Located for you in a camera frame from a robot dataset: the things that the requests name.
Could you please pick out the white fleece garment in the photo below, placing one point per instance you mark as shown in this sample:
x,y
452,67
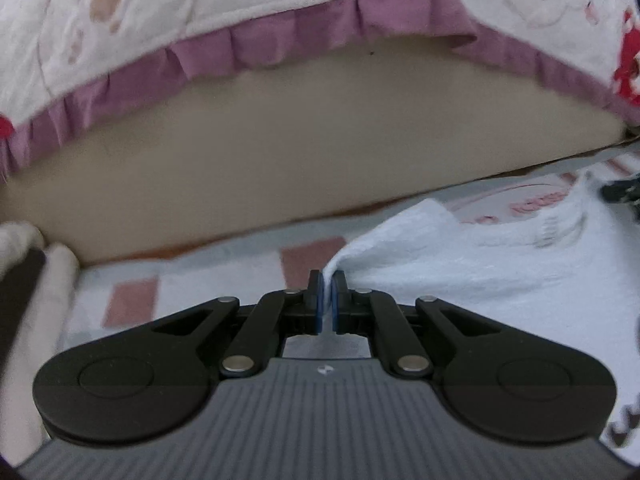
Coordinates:
x,y
475,270

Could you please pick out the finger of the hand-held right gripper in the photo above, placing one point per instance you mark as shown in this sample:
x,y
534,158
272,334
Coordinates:
x,y
625,191

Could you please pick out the bear print quilted bedspread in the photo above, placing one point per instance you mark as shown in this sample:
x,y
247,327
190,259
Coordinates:
x,y
225,5

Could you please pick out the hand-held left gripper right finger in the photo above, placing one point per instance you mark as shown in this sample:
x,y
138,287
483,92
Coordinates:
x,y
338,307

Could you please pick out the stack of folded clothes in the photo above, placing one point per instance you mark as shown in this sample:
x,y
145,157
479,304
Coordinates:
x,y
35,310

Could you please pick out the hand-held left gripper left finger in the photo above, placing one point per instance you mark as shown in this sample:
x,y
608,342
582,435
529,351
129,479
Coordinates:
x,y
316,307

